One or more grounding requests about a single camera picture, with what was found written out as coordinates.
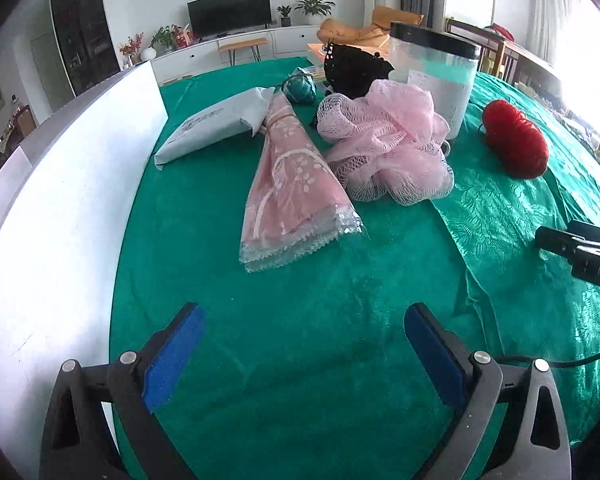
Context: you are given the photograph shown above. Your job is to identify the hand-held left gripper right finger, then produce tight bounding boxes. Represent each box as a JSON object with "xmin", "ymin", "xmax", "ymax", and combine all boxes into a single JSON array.
[{"xmin": 404, "ymin": 303, "xmax": 573, "ymax": 480}]

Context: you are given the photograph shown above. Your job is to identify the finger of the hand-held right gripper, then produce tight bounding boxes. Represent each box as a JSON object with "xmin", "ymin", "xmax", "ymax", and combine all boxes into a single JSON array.
[
  {"xmin": 536, "ymin": 226, "xmax": 587, "ymax": 262},
  {"xmin": 567, "ymin": 220, "xmax": 600, "ymax": 242}
]

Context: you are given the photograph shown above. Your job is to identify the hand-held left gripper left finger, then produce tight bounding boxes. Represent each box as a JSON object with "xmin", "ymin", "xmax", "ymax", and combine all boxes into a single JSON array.
[{"xmin": 40, "ymin": 302, "xmax": 207, "ymax": 480}]

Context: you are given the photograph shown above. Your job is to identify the red mesh ball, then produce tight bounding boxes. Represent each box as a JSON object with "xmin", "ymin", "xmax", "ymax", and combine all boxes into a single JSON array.
[{"xmin": 481, "ymin": 99, "xmax": 551, "ymax": 179}]

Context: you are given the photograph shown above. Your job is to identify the white board panel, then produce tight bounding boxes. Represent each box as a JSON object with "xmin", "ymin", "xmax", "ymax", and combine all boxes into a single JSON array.
[{"xmin": 0, "ymin": 58, "xmax": 168, "ymax": 480}]

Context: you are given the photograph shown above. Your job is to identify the pink mesh bath sponge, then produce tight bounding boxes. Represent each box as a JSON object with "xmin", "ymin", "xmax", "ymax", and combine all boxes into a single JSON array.
[{"xmin": 316, "ymin": 79, "xmax": 455, "ymax": 207}]

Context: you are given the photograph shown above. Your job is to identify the white paper package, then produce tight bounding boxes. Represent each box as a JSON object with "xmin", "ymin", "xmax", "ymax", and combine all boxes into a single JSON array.
[{"xmin": 153, "ymin": 86, "xmax": 277, "ymax": 166}]

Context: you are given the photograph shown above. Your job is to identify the teal yarn ball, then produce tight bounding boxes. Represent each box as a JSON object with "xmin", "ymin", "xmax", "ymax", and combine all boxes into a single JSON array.
[{"xmin": 281, "ymin": 72, "xmax": 320, "ymax": 107}]

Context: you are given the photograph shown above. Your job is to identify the green tablecloth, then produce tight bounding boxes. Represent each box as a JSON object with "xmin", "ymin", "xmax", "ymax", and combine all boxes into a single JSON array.
[{"xmin": 109, "ymin": 57, "xmax": 600, "ymax": 480}]

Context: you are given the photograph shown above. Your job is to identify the wooden chair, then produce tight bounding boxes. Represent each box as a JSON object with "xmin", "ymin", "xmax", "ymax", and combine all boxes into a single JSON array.
[{"xmin": 447, "ymin": 17, "xmax": 523, "ymax": 82}]

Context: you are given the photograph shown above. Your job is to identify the clear jar with black lid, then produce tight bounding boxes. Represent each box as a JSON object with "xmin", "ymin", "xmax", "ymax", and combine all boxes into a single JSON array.
[{"xmin": 387, "ymin": 21, "xmax": 482, "ymax": 141}]

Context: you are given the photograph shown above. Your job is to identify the black lace item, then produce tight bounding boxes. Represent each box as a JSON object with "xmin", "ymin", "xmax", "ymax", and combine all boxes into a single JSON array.
[{"xmin": 322, "ymin": 44, "xmax": 396, "ymax": 100}]

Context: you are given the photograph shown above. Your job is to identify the orange lounge chair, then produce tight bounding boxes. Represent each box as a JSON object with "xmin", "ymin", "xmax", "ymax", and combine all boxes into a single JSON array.
[{"xmin": 316, "ymin": 6, "xmax": 424, "ymax": 47}]

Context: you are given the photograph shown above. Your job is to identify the red flowers in white vase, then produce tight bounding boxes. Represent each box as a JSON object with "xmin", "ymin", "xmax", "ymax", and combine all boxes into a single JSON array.
[{"xmin": 119, "ymin": 33, "xmax": 157, "ymax": 64}]

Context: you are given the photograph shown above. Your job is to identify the bushy green houseplant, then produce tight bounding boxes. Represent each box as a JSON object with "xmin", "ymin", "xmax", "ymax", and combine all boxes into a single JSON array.
[{"xmin": 151, "ymin": 25, "xmax": 181, "ymax": 53}]

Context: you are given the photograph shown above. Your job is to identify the wooden slatted stool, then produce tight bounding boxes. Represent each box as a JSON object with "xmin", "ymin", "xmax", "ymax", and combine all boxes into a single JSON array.
[{"xmin": 218, "ymin": 37, "xmax": 270, "ymax": 67}]

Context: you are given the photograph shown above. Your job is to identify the white television cabinet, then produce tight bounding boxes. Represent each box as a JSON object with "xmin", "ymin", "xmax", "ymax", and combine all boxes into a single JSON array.
[{"xmin": 150, "ymin": 25, "xmax": 326, "ymax": 86}]

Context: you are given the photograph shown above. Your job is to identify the large green potted plant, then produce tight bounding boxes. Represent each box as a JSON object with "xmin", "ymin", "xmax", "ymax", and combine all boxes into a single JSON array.
[{"xmin": 294, "ymin": 0, "xmax": 336, "ymax": 27}]

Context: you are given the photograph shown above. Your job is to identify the dark display cabinet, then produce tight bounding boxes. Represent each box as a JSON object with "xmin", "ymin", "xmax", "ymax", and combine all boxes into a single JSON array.
[{"xmin": 49, "ymin": 0, "xmax": 121, "ymax": 97}]

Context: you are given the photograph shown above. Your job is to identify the black television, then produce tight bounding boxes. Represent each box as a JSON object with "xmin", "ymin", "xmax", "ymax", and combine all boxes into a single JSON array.
[{"xmin": 187, "ymin": 0, "xmax": 272, "ymax": 38}]

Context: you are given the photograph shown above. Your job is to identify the black cable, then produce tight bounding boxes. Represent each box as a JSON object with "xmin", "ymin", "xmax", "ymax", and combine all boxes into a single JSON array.
[{"xmin": 495, "ymin": 340, "xmax": 600, "ymax": 367}]

